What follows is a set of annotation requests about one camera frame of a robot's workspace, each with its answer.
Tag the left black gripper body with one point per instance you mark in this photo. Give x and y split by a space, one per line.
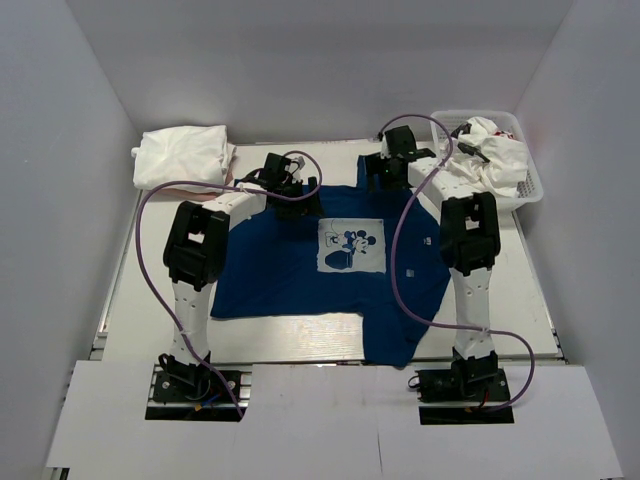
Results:
290 187

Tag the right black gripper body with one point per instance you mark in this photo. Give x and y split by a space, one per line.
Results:
389 158

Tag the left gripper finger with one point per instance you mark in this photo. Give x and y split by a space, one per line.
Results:
313 202
289 210

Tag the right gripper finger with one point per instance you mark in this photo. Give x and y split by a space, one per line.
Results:
372 167
393 180

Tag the blue mickey t-shirt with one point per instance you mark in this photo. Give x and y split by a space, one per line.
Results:
374 254

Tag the white t-shirt black print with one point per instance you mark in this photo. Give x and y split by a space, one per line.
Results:
469 136

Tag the white t-shirt red print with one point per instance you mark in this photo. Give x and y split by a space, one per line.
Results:
507 168

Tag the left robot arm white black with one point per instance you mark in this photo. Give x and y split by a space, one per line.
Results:
196 250

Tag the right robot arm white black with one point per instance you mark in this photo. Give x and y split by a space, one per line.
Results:
469 236

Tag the folded white t-shirt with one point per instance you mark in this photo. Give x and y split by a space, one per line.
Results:
191 153

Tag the white plastic basket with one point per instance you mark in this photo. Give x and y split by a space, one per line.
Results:
529 191

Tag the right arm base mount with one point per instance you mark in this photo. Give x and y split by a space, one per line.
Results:
469 392

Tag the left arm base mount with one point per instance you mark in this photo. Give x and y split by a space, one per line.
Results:
191 392

